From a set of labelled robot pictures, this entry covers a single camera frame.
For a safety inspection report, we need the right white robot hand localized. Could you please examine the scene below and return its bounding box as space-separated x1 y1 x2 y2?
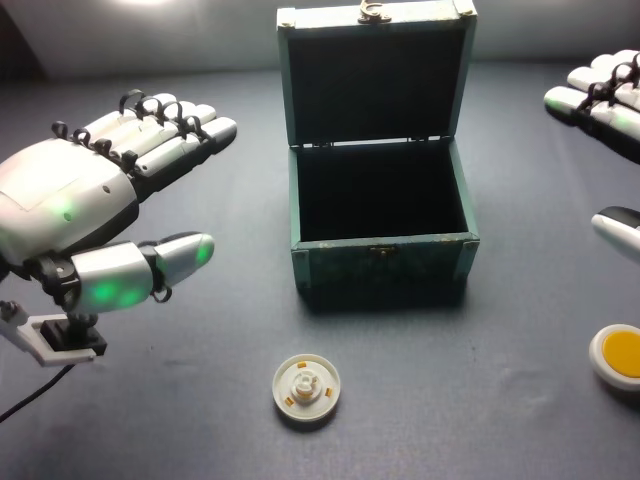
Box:
543 48 640 262

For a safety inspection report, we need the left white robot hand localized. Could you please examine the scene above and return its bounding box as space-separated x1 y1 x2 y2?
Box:
0 88 239 316

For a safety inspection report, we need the teal wooden chest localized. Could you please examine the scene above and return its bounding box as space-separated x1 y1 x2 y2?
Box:
276 0 481 312

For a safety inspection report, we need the white backdrop sheet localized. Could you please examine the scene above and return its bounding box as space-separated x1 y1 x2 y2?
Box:
0 0 640 77

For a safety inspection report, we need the white round yellow-topped button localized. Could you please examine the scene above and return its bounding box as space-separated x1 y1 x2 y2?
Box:
588 323 640 392

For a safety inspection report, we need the grey table cloth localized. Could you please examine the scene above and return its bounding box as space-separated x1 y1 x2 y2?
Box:
0 59 640 480

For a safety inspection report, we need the white round disc with hub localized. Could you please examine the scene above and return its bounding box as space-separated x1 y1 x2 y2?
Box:
272 353 342 427

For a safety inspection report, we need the thin black cable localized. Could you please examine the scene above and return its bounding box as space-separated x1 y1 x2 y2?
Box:
0 363 72 424

